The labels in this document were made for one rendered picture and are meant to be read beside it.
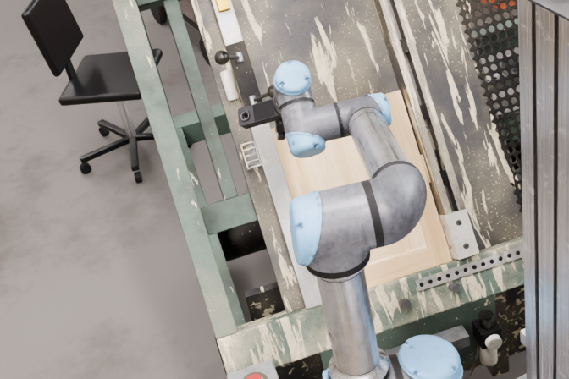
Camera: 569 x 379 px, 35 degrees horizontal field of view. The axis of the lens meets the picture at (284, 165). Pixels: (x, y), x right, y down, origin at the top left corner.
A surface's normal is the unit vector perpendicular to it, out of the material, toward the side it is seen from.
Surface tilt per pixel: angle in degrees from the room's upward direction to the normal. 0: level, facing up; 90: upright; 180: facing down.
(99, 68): 0
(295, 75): 38
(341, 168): 54
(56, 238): 0
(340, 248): 88
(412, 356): 8
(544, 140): 90
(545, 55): 90
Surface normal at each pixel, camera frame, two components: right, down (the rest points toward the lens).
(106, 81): -0.18, -0.79
